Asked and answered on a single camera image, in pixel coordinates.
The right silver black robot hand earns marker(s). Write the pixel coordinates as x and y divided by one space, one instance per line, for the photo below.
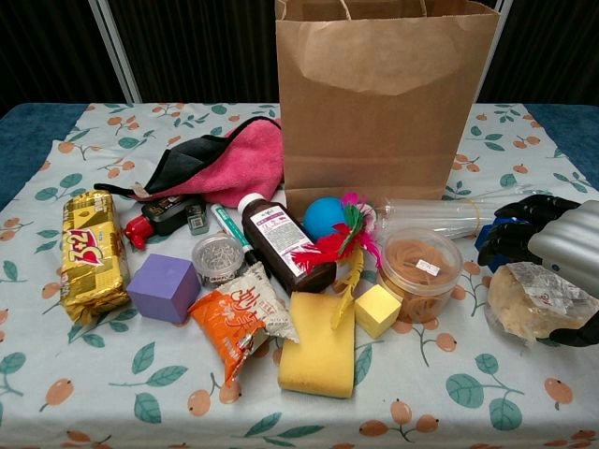
561 243

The blue building block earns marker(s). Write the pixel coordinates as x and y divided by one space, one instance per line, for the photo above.
486 234

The clear bagged pastry pack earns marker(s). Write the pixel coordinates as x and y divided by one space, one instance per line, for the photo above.
515 304

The clear plastic straw bundle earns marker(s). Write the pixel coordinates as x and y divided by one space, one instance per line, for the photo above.
421 212

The clear jar of rubber bands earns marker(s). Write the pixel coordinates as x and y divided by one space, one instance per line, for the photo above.
416 276

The dark ribbed partition panel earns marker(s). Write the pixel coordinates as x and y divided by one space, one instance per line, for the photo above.
196 47
47 47
552 47

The yellow foam cube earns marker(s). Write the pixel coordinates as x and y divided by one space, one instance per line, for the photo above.
376 311

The brown paper bag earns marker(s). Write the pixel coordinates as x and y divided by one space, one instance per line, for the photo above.
374 140

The colourful feather shuttlecock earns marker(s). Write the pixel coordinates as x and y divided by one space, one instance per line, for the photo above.
346 234

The blue ball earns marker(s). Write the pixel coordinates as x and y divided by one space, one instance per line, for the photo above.
323 217

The yellow sponge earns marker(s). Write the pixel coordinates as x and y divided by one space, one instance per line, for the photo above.
313 355

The brown medicine bottle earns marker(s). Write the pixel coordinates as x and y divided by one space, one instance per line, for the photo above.
276 234

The pink towel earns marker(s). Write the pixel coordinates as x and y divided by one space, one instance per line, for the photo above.
243 163

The green white tube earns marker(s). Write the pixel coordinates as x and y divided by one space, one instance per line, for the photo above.
224 222

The orange white snack packet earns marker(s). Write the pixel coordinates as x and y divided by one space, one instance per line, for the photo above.
229 322

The small round staples jar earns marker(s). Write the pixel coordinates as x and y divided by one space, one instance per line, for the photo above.
217 255

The small dark green bottle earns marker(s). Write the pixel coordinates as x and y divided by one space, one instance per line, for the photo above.
197 220

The black grey cloth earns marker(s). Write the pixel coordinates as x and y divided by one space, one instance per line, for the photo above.
187 159

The black bottle with red cap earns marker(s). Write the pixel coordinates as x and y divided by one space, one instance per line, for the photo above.
164 212

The purple foam cube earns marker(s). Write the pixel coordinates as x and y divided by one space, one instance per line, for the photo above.
164 290

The floral print tablecloth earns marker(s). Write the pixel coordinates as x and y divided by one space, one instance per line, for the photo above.
140 397

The gold biscuit package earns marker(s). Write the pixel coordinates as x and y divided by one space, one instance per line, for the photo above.
93 262

